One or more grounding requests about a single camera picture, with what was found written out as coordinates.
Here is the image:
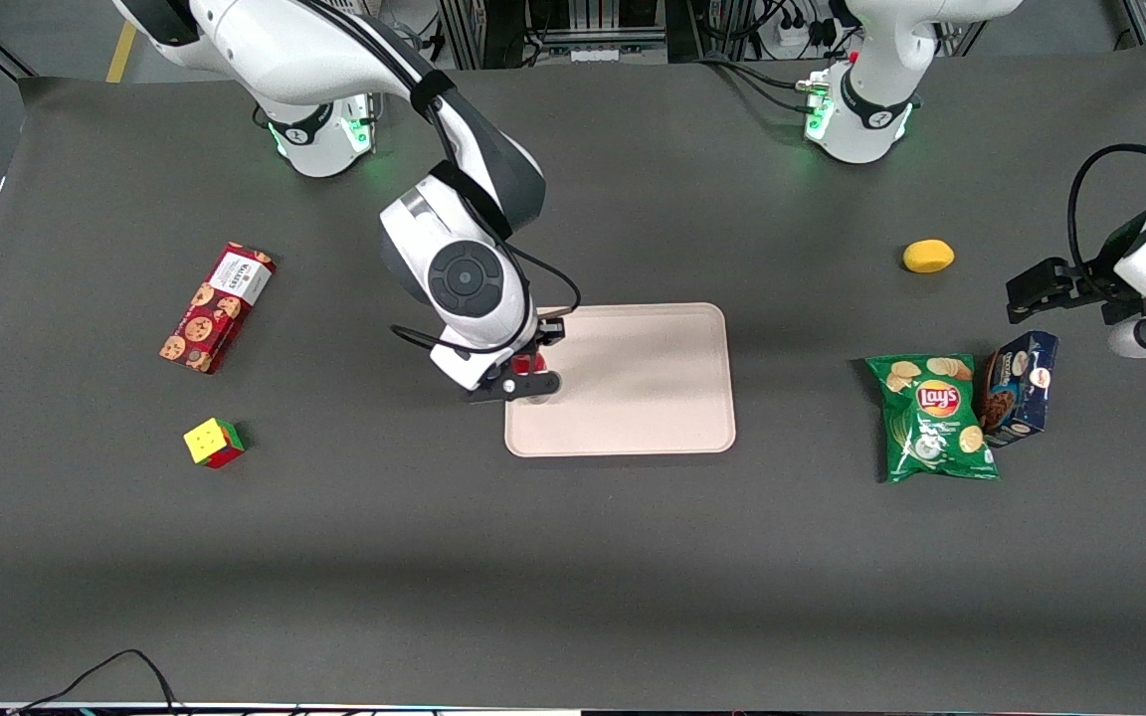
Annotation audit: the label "red cookie box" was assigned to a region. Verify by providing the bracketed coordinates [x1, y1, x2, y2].
[158, 242, 277, 375]

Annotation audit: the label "thin black table-edge cable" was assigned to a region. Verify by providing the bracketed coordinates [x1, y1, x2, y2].
[6, 648, 182, 716]

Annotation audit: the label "colourful Rubik's cube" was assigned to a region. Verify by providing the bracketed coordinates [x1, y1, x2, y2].
[183, 418, 247, 470]

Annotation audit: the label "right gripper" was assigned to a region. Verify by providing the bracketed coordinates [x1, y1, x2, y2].
[430, 317, 568, 392]

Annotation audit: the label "white power strip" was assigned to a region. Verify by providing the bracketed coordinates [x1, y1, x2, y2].
[767, 10, 839, 51]

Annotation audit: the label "blue cookie box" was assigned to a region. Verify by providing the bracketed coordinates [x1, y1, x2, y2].
[978, 330, 1060, 448]

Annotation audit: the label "beige plastic tray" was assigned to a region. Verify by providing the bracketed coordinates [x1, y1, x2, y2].
[504, 302, 737, 458]

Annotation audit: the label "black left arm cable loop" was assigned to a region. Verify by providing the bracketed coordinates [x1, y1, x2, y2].
[1068, 144, 1146, 289]

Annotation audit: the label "black equipment rack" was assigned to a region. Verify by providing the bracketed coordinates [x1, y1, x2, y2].
[439, 0, 715, 71]

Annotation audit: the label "green Lay's chips bag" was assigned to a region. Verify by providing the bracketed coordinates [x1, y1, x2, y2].
[864, 353, 1002, 485]

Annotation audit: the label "black base power cables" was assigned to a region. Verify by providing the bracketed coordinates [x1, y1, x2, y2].
[690, 54, 825, 116]

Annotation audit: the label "yellow lemon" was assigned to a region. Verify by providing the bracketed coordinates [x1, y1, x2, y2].
[902, 239, 956, 274]

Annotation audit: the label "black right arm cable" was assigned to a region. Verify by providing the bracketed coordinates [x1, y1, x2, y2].
[309, 0, 584, 355]

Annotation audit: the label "red coke bottle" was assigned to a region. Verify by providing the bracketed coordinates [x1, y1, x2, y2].
[511, 352, 556, 408]

